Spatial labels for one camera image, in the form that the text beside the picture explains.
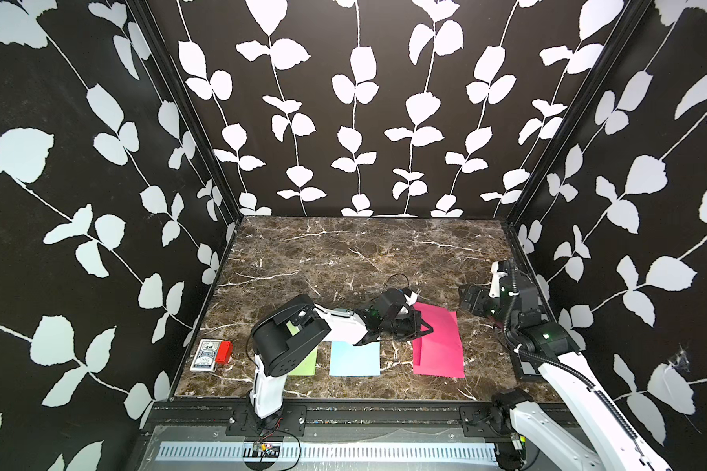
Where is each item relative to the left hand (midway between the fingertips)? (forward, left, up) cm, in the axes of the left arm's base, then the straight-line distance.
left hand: (437, 329), depth 81 cm
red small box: (-1, +62, -7) cm, 62 cm away
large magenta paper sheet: (-3, -2, -9) cm, 10 cm away
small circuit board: (-25, +46, -9) cm, 53 cm away
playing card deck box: (-2, +67, -8) cm, 67 cm away
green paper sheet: (-6, +36, -8) cm, 38 cm away
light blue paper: (-5, +26, -9) cm, 28 cm away
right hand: (+7, -8, +12) cm, 16 cm away
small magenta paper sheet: (+5, -5, -7) cm, 10 cm away
